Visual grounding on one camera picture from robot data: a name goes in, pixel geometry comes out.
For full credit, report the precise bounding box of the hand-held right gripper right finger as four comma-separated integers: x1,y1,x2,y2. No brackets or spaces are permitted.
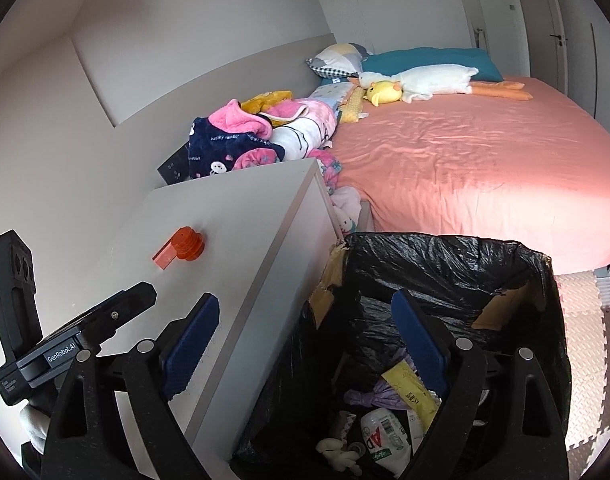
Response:
391,289,570,480

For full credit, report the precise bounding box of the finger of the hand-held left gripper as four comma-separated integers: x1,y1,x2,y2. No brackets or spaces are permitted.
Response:
82,281,157,356

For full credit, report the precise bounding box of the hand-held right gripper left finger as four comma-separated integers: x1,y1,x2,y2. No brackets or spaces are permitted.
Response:
41,292,221,480

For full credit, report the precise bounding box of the yellow snack packet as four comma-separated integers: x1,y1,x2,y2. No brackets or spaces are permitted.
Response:
380,362,442,433

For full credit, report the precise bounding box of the purple knotted bag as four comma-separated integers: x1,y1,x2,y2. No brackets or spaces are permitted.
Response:
344,377,416,411

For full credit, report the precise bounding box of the cardboard bin with black bag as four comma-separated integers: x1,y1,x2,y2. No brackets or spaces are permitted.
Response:
232,231,572,480

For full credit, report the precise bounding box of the small white soft toy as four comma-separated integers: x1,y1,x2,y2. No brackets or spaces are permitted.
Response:
316,437,363,473

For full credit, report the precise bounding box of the person's left hand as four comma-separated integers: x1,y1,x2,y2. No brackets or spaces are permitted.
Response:
19,402,53,453

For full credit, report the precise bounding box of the orange plastic cap piece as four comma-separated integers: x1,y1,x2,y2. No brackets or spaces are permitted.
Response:
152,226,207,272

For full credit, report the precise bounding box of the white bottle with red print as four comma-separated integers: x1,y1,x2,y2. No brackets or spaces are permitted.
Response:
360,407,426,478

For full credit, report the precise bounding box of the white bedside cabinet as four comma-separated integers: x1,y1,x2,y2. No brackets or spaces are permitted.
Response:
60,157,347,480

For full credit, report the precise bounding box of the pink white soft cloth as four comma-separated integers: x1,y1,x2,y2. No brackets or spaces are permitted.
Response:
330,186,363,237

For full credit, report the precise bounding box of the beige foam floor mat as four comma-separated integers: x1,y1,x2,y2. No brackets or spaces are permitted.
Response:
555,272,610,466

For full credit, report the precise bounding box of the navy pink fleece blanket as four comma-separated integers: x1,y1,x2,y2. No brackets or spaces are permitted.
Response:
187,100,286,179

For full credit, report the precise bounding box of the bed with pink sheet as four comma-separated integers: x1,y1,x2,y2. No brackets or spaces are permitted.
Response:
330,76,610,276

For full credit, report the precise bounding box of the white pink printed blanket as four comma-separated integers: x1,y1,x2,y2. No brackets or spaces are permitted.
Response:
270,100,338,161

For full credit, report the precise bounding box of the yellow dotted cloth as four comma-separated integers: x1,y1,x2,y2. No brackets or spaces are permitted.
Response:
339,85,371,123

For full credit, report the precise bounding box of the yellow duck plush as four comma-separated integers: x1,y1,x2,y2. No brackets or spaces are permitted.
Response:
362,80,403,107

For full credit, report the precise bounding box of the white goose plush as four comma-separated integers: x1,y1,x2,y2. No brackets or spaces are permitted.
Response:
357,63,533,103

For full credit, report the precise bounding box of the pale patterned pillow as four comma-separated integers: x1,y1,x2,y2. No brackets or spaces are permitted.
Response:
310,82,358,111

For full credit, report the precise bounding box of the teal pillow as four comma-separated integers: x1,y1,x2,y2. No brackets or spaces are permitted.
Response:
360,47,504,83

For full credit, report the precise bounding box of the checked patchwork pillow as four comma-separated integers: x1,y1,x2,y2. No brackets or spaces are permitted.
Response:
306,42,373,81

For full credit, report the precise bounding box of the black wall socket panel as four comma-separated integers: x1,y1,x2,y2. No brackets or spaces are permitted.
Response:
156,142,191,186

